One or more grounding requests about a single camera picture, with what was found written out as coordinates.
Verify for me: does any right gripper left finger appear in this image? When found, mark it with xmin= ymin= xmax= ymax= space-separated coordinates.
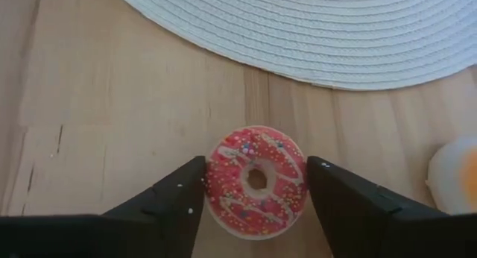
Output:
xmin=0 ymin=155 xmax=207 ymax=258

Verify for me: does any small pink sprinkled donut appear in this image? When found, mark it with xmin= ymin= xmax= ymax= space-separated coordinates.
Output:
xmin=203 ymin=125 xmax=309 ymax=241

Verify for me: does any white round woven placemat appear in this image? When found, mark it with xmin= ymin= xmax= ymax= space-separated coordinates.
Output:
xmin=111 ymin=0 xmax=477 ymax=92

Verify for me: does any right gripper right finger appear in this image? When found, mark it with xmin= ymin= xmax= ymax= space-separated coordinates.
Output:
xmin=307 ymin=156 xmax=477 ymax=258

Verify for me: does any small orange frosted donut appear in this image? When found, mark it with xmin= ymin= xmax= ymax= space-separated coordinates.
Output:
xmin=426 ymin=135 xmax=477 ymax=216

